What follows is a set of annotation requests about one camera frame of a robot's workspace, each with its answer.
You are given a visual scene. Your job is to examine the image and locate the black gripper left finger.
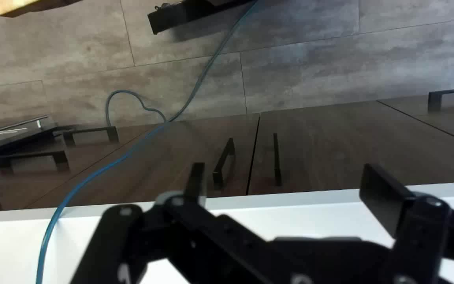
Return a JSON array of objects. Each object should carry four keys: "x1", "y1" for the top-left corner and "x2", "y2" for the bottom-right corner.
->
[{"x1": 72, "y1": 162, "x2": 270, "y2": 284}]

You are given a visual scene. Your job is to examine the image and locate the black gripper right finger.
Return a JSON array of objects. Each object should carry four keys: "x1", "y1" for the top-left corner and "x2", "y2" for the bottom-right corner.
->
[{"x1": 360, "y1": 164, "x2": 454, "y2": 284}]

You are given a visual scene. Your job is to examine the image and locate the wooden cabinet doors with handles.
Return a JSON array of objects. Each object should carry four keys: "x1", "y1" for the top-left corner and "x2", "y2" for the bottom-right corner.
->
[{"x1": 0, "y1": 90, "x2": 454, "y2": 210}]

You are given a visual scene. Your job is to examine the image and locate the blue ethernet cable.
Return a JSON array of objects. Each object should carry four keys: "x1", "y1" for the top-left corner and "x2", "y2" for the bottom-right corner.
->
[{"x1": 34, "y1": 0, "x2": 264, "y2": 284}]

